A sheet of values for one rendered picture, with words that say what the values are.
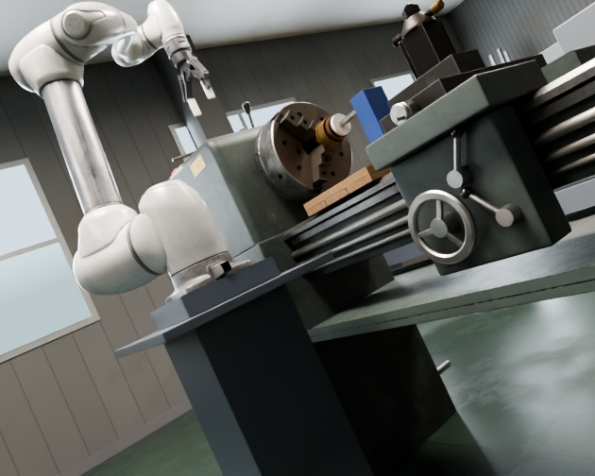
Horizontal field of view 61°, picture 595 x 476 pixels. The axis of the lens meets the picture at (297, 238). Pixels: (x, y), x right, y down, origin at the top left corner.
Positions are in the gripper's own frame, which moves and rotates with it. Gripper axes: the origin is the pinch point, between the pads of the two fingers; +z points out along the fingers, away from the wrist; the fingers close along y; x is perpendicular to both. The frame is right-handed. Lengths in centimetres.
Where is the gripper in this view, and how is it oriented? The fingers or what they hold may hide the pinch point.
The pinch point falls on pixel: (203, 104)
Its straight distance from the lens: 195.5
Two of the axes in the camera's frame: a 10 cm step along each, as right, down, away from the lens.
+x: 7.4, -3.3, 5.8
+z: 4.2, 9.1, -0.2
